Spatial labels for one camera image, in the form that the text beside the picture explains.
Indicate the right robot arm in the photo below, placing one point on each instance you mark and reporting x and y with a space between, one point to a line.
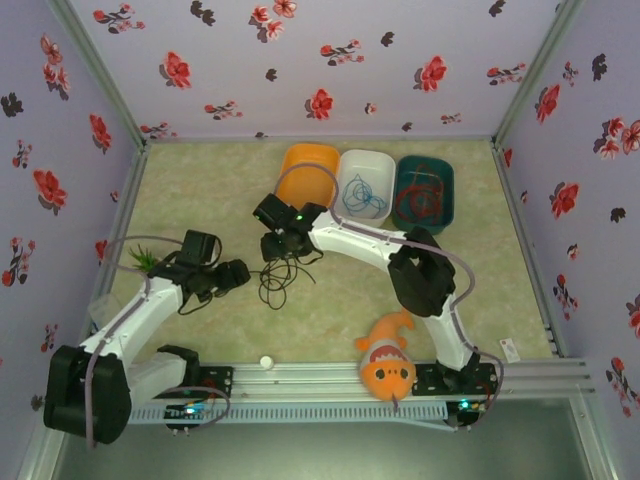
360 240

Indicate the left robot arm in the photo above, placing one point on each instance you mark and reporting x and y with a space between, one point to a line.
125 320

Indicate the small green plant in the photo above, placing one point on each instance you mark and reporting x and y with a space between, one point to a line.
146 259

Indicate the orange plastic bin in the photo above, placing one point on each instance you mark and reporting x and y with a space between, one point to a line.
307 170

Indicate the small white cap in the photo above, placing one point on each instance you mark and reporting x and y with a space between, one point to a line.
267 360

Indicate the white plastic bin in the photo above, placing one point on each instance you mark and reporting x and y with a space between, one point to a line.
364 165

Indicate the small circuit board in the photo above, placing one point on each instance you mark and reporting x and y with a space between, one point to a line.
187 412
467 407

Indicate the teal plastic bin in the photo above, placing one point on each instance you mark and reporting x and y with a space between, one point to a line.
425 172

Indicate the orange fish plush toy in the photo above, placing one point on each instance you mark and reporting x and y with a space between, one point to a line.
385 370

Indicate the small white card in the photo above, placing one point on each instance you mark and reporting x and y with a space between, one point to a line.
509 350

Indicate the long aluminium wall rail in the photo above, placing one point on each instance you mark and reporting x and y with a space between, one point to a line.
225 140

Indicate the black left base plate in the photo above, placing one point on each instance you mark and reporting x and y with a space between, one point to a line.
220 382

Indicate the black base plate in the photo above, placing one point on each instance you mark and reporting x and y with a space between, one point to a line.
430 382
220 382

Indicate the wide aluminium base rail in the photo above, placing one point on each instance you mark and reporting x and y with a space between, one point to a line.
310 382

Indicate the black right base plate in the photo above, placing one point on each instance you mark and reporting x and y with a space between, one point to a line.
430 382

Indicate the aluminium corner post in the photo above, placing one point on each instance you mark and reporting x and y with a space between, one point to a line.
100 75
535 75

